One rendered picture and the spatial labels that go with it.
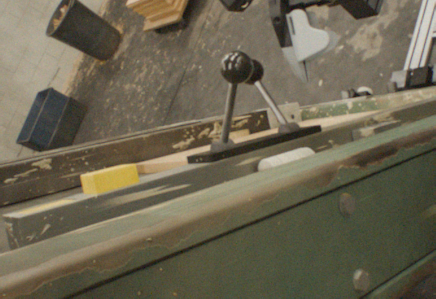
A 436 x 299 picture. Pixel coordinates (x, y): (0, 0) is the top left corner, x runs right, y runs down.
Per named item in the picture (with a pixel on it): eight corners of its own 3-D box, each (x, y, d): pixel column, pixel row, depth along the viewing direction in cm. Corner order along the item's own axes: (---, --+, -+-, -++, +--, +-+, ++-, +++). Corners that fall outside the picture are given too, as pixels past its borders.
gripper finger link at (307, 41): (333, 77, 63) (318, 1, 62) (288, 86, 66) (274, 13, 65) (340, 76, 65) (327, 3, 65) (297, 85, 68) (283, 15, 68)
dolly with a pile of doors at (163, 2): (209, -24, 452) (174, -51, 430) (189, 28, 439) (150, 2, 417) (172, -8, 501) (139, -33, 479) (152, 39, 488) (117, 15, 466)
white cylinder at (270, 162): (277, 183, 60) (320, 168, 65) (272, 158, 60) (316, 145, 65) (259, 183, 62) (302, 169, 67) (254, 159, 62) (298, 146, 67)
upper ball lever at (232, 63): (243, 159, 64) (263, 55, 58) (219, 167, 61) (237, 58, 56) (223, 146, 66) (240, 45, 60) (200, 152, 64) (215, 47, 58)
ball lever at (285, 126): (310, 126, 70) (260, 52, 75) (291, 131, 68) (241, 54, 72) (294, 142, 73) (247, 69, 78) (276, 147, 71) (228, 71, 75)
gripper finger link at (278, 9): (287, 45, 63) (274, -26, 63) (276, 48, 64) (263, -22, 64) (302, 46, 67) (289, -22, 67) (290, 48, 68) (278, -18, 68)
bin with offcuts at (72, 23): (130, 22, 555) (77, -12, 520) (111, 64, 542) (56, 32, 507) (109, 30, 596) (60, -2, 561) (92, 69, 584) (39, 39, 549)
